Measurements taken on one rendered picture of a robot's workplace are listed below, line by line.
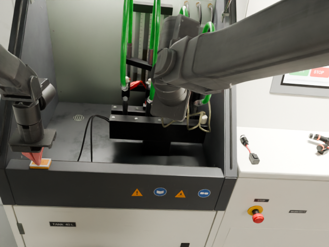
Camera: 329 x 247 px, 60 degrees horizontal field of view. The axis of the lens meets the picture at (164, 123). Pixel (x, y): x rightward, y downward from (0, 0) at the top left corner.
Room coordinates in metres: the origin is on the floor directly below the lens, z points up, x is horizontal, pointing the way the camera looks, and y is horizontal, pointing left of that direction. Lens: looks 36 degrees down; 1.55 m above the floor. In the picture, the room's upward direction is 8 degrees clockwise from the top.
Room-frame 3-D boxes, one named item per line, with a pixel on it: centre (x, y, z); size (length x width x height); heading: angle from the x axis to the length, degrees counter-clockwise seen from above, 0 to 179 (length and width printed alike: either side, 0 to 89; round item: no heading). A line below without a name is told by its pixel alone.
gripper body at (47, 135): (0.55, 0.33, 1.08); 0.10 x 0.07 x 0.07; 98
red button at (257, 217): (0.60, -0.34, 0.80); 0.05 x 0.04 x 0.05; 97
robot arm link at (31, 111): (0.55, 0.33, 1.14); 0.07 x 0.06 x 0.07; 178
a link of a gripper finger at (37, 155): (0.54, 0.34, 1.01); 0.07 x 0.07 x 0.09; 8
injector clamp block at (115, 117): (0.84, 0.02, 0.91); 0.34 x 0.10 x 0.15; 97
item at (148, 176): (0.58, 0.11, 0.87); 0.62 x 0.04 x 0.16; 97
